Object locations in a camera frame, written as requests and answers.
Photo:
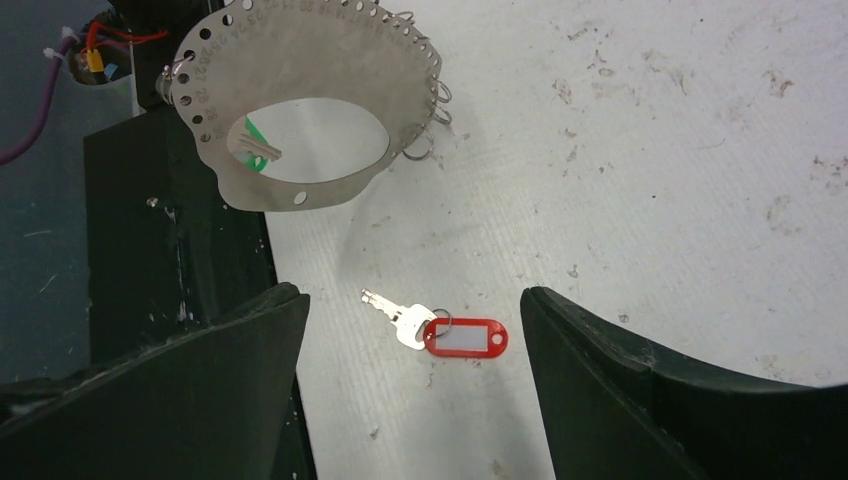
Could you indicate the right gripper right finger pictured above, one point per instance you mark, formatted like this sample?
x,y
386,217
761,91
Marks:
x,y
617,405

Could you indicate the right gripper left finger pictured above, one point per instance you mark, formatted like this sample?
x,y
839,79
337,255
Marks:
x,y
219,402

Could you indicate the key with red tag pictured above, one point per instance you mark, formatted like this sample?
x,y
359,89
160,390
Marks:
x,y
439,332

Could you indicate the key with green tag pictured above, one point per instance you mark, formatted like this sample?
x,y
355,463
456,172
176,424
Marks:
x,y
248,145

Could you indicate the large metal keyring plate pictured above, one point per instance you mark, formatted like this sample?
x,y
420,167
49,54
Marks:
x,y
252,54

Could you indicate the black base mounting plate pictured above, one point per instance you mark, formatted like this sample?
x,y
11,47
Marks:
x,y
166,253

